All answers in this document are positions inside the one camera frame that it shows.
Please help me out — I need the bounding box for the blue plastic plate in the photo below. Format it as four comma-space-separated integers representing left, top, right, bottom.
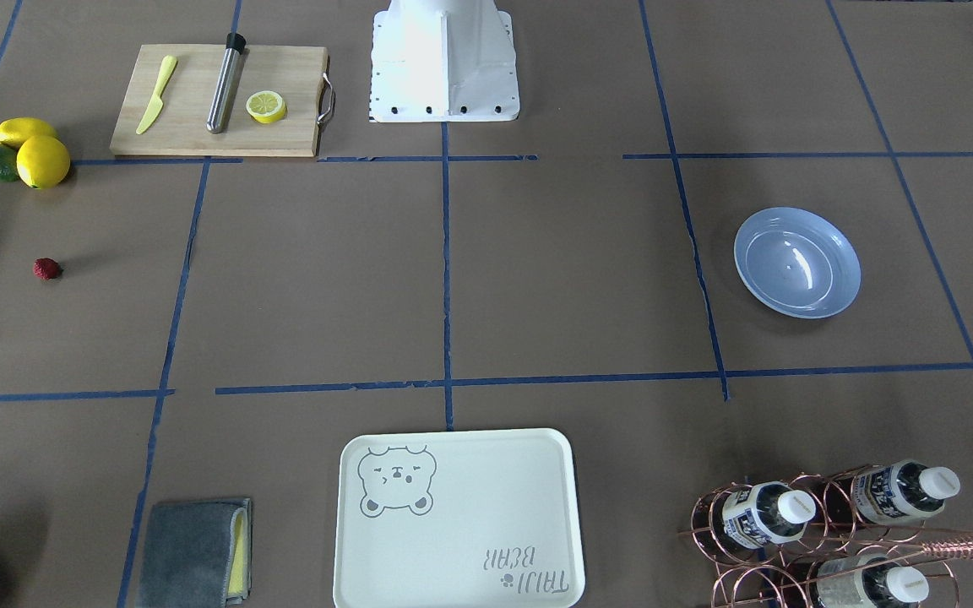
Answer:
732, 207, 862, 320

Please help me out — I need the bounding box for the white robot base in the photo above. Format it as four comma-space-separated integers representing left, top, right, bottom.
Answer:
368, 1, 521, 123

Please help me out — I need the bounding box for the red strawberry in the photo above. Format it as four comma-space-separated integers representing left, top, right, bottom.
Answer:
32, 258, 64, 281

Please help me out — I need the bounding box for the cream bear tray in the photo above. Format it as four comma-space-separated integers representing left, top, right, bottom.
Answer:
333, 428, 586, 607

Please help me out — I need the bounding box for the half lemon slice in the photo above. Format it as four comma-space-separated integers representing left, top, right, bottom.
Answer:
246, 91, 287, 124

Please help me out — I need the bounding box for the bottle white cap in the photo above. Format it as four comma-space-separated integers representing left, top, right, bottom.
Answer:
711, 481, 818, 554
784, 553, 930, 607
823, 459, 962, 527

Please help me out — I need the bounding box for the steel cylinder black cap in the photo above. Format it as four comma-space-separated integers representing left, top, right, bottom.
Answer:
205, 31, 247, 134

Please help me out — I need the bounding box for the wooden cutting board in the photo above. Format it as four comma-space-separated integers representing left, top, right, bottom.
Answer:
109, 44, 336, 159

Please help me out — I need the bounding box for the grey yellow folded cloth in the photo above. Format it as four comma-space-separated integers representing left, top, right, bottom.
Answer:
135, 497, 253, 607

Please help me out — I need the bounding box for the yellow plastic knife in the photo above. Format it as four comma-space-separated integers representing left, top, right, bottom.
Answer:
135, 55, 178, 135

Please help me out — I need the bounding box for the bottle lower white cap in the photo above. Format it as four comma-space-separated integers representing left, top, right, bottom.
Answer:
784, 553, 930, 607

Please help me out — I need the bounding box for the yellow lemon front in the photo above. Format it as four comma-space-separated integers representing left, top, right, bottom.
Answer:
17, 135, 71, 189

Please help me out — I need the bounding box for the yellow lemon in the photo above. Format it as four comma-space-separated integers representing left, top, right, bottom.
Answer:
0, 117, 58, 150
17, 135, 71, 189

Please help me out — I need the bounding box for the yellow lemon back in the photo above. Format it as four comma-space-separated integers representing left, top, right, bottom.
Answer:
0, 117, 58, 150

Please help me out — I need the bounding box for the copper wire bottle rack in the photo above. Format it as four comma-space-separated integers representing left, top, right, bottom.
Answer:
680, 464, 973, 607

